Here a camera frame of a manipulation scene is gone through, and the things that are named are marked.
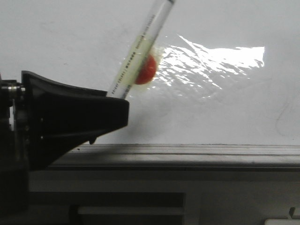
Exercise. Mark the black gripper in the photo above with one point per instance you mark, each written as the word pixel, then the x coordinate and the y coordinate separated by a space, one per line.
pixel 60 117

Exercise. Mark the white black whiteboard marker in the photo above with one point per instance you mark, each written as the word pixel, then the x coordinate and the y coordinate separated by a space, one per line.
pixel 140 49

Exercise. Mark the white whiteboard surface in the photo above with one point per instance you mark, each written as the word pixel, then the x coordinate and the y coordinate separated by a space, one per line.
pixel 229 71

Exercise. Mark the white box bottom right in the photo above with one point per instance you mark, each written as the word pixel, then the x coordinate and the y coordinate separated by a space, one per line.
pixel 282 222

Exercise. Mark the grey aluminium whiteboard frame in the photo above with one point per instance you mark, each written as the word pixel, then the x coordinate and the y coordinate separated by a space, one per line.
pixel 180 156

